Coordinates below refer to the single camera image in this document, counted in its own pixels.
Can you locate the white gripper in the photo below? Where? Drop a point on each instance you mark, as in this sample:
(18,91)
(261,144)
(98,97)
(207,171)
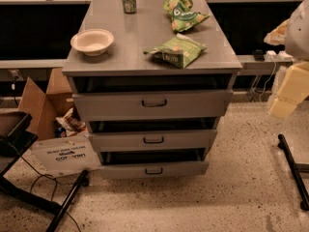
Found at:
(298,36)

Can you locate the grey bottom drawer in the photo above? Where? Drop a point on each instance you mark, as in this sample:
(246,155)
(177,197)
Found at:
(154,163)

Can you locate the grey drawer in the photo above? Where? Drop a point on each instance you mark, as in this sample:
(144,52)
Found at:
(152,140)
(151,105)
(154,163)

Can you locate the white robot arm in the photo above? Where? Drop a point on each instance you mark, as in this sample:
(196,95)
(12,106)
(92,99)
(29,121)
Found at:
(293,34)

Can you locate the grey top drawer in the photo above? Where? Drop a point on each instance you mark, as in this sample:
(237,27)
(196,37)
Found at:
(151,105)

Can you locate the grey drawer cabinet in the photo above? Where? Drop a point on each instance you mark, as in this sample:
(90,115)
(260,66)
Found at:
(125,68)

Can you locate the grey middle drawer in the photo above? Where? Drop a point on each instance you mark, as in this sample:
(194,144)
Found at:
(152,140)

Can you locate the white power strip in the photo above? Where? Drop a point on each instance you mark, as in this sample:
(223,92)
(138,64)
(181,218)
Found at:
(280,56)

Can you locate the black adapter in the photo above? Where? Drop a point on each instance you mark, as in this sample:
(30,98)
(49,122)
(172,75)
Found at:
(258,55)

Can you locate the green snack bag front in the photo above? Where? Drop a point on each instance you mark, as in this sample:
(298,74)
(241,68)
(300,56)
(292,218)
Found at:
(180,51)

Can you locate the crumpled green chip bag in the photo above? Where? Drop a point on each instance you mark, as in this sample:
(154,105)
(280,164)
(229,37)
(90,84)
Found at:
(182,16)

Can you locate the white paper bowl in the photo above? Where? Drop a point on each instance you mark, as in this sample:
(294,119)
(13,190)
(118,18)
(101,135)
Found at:
(92,42)

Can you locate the brown cardboard box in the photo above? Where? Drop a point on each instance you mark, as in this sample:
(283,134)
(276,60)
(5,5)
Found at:
(63,146)

